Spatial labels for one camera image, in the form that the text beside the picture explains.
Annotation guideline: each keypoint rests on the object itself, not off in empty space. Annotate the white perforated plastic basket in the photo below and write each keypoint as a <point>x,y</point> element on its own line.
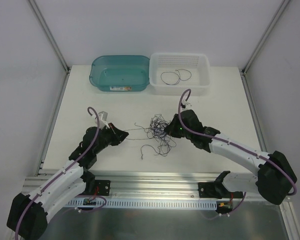
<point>171,73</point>

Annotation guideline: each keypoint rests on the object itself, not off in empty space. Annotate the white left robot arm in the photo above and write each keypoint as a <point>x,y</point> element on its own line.
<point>31,213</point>

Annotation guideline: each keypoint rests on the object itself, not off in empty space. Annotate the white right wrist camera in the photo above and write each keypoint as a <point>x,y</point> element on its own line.
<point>185,105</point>

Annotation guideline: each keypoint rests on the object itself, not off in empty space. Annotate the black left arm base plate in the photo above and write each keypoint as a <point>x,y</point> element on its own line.
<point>99,187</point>

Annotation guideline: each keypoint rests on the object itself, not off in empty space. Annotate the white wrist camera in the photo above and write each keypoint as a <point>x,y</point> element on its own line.
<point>102,116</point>
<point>185,105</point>

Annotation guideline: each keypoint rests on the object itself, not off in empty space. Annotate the aluminium frame post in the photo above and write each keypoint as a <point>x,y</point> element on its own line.
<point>47,32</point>
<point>266,34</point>

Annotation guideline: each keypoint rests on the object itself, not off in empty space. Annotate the aluminium frame post right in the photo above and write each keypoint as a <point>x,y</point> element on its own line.
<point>266,34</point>

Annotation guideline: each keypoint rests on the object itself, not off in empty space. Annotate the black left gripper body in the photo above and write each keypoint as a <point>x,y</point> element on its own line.
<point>115,136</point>

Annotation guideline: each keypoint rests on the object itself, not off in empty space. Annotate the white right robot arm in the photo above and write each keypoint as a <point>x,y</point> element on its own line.
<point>269,174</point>

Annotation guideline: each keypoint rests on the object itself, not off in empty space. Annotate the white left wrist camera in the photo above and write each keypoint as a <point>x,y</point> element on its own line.
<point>102,116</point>

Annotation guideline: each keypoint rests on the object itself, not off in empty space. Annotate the white slotted cable duct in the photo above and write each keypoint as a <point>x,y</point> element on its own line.
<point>125,203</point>

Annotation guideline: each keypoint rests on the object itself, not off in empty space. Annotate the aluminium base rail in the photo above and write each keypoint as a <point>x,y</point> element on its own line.
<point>144,185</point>

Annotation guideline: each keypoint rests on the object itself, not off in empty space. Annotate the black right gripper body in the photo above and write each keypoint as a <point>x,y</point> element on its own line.
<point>175,129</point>

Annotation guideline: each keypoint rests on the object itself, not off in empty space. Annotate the teal plastic basin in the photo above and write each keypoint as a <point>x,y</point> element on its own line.
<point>120,73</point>

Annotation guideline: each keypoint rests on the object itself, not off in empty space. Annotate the aluminium frame post left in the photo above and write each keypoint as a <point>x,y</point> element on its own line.
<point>47,32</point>

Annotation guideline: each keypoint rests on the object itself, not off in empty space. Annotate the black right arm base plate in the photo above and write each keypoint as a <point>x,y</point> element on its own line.
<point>210,190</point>

